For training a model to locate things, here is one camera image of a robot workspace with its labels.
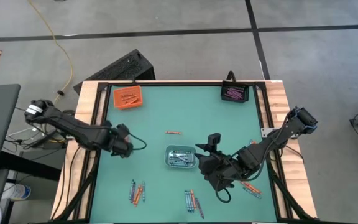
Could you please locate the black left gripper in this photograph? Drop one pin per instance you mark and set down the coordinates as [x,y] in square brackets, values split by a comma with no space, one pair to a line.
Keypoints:
[121,146]

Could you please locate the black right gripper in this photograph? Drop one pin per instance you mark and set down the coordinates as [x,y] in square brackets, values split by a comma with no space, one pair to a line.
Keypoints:
[219,171]

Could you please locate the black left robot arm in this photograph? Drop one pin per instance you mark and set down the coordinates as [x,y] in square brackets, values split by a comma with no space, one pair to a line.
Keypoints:
[73,127]

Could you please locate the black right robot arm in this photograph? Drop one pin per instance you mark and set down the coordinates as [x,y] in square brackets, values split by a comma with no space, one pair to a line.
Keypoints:
[278,137]

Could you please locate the clear centre tray with screws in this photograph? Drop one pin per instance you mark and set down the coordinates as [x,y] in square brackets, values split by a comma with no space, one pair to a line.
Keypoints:
[166,157]

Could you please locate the orange plastic basket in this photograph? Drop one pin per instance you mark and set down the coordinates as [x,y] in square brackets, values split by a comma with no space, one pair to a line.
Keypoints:
[117,104]

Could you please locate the black plastic basket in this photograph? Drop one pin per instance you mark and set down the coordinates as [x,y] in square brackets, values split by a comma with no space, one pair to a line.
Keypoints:
[223,100]

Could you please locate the black floor beam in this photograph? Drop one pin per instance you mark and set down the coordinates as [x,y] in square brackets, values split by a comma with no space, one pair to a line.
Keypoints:
[26,165]

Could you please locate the white plastic bottle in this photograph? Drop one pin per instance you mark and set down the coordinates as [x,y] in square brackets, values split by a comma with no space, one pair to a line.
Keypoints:
[19,191]

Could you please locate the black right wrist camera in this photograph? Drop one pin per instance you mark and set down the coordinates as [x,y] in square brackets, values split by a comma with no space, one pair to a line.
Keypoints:
[214,141]

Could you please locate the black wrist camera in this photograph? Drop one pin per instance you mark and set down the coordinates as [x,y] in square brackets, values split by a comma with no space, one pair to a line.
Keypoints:
[214,141]
[123,129]

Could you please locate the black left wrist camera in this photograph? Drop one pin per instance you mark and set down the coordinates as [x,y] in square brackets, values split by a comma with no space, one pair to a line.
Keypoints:
[123,129]

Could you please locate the wooden table frame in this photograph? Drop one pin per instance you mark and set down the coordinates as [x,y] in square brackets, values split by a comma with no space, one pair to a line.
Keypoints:
[87,93]

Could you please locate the silver mounting bracket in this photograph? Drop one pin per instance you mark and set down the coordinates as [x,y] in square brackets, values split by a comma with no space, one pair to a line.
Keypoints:
[265,132]

